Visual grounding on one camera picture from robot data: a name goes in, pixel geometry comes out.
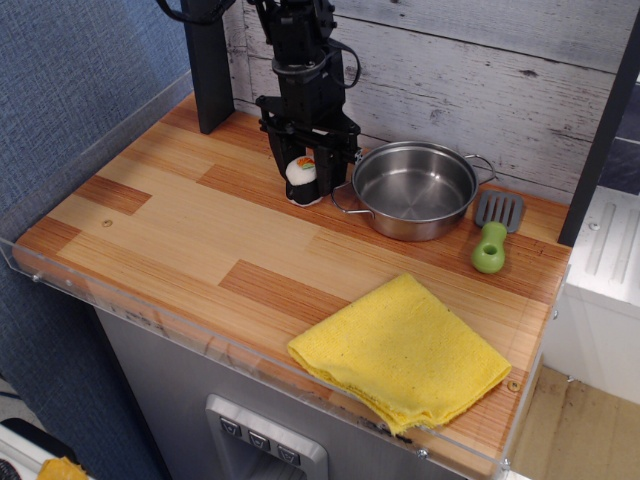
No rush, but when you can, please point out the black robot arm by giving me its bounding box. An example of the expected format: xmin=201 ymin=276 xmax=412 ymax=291
xmin=252 ymin=1 xmax=361 ymax=206

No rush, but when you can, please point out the grey toy fridge cabinet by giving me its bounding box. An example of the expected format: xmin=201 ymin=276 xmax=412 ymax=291
xmin=97 ymin=311 xmax=457 ymax=479

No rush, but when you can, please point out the black vertical post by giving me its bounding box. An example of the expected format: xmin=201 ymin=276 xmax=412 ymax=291
xmin=558 ymin=13 xmax=639 ymax=247
xmin=184 ymin=19 xmax=235 ymax=134

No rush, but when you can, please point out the yellow object bottom left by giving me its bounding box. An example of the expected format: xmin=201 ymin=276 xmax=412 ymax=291
xmin=36 ymin=457 xmax=89 ymax=480

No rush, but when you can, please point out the clear acrylic guard rail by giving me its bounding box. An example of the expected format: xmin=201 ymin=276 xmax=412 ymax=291
xmin=8 ymin=77 xmax=569 ymax=479

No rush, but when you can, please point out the stainless steel pot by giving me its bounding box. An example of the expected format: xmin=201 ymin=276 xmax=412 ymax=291
xmin=331 ymin=141 xmax=496 ymax=242

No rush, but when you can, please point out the yellow folded cloth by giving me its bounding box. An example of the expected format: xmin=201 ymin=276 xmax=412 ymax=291
xmin=287 ymin=274 xmax=511 ymax=435

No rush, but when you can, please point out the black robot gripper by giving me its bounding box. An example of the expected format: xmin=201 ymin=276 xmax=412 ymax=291
xmin=256 ymin=67 xmax=361 ymax=199

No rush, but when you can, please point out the grey spatula green handle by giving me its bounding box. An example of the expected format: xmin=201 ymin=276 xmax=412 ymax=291
xmin=471 ymin=190 xmax=524 ymax=274

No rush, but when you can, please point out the plush sushi roll toy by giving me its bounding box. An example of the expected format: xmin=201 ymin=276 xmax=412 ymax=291
xmin=285 ymin=156 xmax=321 ymax=207

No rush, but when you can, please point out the black vertical post right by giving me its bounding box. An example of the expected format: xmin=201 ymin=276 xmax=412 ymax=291
xmin=558 ymin=13 xmax=639 ymax=247

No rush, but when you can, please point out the silver dispenser button panel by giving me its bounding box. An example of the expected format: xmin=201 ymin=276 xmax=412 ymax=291
xmin=205 ymin=394 xmax=329 ymax=479

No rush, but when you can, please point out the black vertical post left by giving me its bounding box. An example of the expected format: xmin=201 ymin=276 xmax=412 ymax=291
xmin=184 ymin=19 xmax=235 ymax=134

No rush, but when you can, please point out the white toy sink unit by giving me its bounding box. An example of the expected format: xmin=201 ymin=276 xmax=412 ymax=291
xmin=540 ymin=187 xmax=640 ymax=401

